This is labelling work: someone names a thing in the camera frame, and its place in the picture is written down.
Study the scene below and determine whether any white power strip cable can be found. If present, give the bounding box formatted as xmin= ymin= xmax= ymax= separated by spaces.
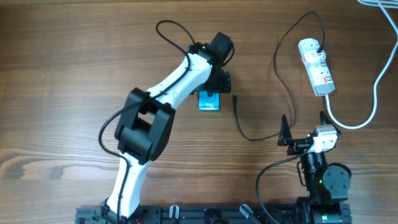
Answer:
xmin=324 ymin=0 xmax=398 ymax=130

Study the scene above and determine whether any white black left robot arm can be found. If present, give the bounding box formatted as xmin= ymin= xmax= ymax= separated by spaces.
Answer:
xmin=101 ymin=32 xmax=234 ymax=223

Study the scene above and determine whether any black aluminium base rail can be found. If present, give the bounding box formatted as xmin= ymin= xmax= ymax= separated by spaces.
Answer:
xmin=74 ymin=203 xmax=353 ymax=224

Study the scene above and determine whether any black charger cable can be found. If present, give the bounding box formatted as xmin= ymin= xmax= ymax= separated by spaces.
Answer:
xmin=232 ymin=11 xmax=326 ymax=142

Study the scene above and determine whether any white power strip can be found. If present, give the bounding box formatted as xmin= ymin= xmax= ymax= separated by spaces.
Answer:
xmin=298 ymin=38 xmax=335 ymax=96

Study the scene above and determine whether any white charger plug adapter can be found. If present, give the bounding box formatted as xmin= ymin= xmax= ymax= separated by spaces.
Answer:
xmin=302 ymin=49 xmax=326 ymax=67

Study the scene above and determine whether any blue screen Galaxy smartphone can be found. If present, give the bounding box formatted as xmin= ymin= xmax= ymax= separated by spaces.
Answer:
xmin=198 ymin=91 xmax=220 ymax=111

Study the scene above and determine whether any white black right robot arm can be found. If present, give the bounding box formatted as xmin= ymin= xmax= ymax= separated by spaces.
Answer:
xmin=277 ymin=112 xmax=353 ymax=224

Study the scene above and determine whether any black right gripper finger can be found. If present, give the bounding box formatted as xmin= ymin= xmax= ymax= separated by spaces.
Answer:
xmin=320 ymin=111 xmax=341 ymax=136
xmin=277 ymin=114 xmax=293 ymax=146

